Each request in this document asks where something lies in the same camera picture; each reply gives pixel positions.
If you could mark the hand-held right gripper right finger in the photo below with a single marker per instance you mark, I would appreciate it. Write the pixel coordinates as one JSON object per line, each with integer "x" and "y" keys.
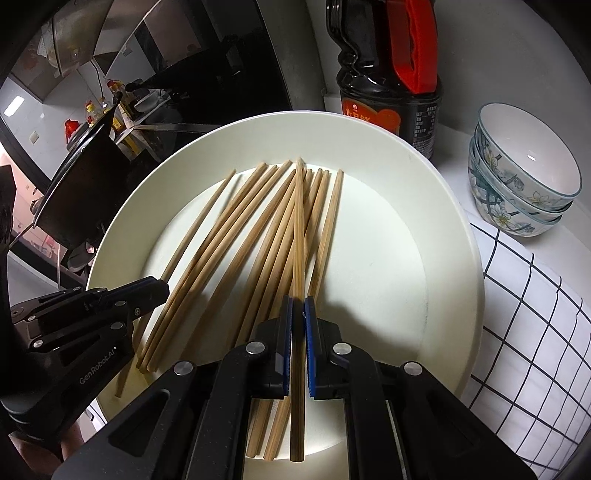
{"x": 310, "y": 350}

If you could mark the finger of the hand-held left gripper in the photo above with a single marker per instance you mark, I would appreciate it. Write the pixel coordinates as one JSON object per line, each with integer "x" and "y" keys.
{"x": 147, "y": 290}
{"x": 106, "y": 325}

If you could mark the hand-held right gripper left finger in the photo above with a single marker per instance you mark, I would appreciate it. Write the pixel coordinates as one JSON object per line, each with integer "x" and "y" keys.
{"x": 287, "y": 350}

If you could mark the slim wooden chopstick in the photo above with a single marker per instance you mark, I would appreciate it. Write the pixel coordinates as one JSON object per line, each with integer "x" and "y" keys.
{"x": 299, "y": 230}

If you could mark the bunch of wooden chopsticks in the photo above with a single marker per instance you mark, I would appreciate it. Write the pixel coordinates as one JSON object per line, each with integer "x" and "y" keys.
{"x": 258, "y": 221}

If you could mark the cream round plate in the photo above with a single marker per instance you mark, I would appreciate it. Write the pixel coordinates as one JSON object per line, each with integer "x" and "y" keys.
{"x": 392, "y": 230}

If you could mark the person's left hand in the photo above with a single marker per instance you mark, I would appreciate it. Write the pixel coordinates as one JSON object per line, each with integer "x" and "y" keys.
{"x": 71, "y": 436}

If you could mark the dark cooking pot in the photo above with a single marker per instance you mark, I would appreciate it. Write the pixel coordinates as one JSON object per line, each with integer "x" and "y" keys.
{"x": 87, "y": 184}

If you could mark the red container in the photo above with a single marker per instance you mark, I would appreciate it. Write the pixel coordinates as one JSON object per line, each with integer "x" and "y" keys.
{"x": 71, "y": 127}

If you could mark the yellow oil bottle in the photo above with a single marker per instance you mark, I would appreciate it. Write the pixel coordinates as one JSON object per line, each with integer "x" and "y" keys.
{"x": 93, "y": 110}

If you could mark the white checked cloth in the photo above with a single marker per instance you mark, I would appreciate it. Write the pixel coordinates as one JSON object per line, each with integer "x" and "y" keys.
{"x": 521, "y": 323}

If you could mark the floral white ceramic bowl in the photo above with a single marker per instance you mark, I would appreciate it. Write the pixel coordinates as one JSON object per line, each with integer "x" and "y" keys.
{"x": 549, "y": 210}
{"x": 512, "y": 224}
{"x": 531, "y": 147}

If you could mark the dark soy sauce bottle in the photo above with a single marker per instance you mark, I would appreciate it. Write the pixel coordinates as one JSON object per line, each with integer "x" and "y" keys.
{"x": 369, "y": 92}

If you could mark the stainless range hood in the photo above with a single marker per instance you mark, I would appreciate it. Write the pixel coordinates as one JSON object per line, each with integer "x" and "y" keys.
{"x": 115, "y": 23}

